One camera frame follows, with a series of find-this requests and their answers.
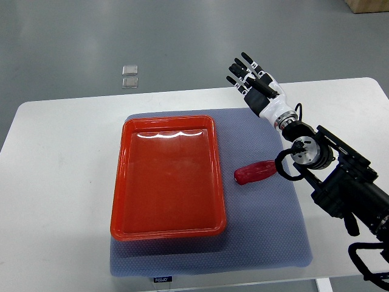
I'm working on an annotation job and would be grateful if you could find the black label tag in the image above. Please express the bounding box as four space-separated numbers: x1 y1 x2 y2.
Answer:
153 276 173 283

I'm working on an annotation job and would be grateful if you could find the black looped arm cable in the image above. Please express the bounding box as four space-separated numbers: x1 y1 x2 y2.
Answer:
274 145 308 181

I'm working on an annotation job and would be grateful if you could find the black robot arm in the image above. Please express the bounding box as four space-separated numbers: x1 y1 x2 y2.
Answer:
275 120 388 260

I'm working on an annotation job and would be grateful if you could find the cardboard box corner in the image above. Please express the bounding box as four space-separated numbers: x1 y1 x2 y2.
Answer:
345 0 388 13

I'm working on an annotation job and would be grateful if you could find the white table leg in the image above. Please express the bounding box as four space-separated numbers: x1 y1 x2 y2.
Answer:
315 277 333 292

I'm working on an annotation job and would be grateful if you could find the red plastic tray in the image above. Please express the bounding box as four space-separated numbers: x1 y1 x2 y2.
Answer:
110 115 227 242

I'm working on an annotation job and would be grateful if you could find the blue-grey mesh mat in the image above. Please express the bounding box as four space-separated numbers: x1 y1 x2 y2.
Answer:
110 108 312 277

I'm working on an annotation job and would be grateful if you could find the upper floor metal plate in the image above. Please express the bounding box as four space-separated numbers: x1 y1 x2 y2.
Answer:
122 64 138 76

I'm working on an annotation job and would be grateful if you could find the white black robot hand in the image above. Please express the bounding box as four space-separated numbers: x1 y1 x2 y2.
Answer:
226 52 299 131

